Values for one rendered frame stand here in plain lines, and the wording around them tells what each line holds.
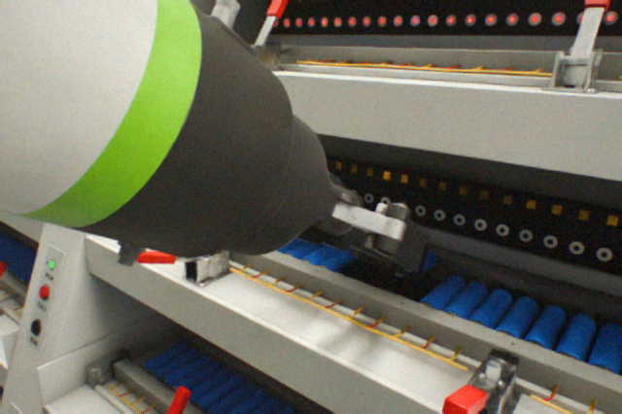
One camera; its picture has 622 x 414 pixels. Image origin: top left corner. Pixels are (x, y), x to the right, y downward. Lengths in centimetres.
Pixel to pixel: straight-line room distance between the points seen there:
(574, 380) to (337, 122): 24
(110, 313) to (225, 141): 50
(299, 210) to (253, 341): 21
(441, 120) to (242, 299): 22
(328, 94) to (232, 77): 22
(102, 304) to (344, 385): 37
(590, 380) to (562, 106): 16
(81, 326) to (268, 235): 44
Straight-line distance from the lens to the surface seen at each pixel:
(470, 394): 27
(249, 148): 17
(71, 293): 61
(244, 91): 17
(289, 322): 38
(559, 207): 45
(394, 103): 35
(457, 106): 33
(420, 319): 36
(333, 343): 36
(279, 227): 21
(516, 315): 40
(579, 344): 38
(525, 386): 35
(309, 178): 21
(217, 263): 45
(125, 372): 63
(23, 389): 69
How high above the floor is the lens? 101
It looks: 1 degrees down
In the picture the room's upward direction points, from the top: 14 degrees clockwise
